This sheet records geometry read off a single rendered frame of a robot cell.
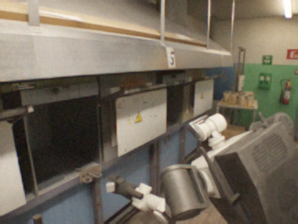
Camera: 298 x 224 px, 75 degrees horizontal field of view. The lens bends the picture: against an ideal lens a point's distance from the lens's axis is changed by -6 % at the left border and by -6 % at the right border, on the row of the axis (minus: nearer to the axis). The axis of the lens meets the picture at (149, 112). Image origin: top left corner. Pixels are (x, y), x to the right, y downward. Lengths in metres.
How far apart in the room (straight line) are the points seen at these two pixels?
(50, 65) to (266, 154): 0.75
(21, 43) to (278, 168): 0.87
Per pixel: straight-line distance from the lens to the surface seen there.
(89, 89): 1.28
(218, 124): 0.78
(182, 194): 0.64
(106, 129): 1.45
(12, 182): 1.06
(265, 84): 4.89
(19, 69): 0.77
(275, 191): 0.66
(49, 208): 1.46
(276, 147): 0.66
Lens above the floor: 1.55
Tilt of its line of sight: 14 degrees down
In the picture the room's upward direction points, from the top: straight up
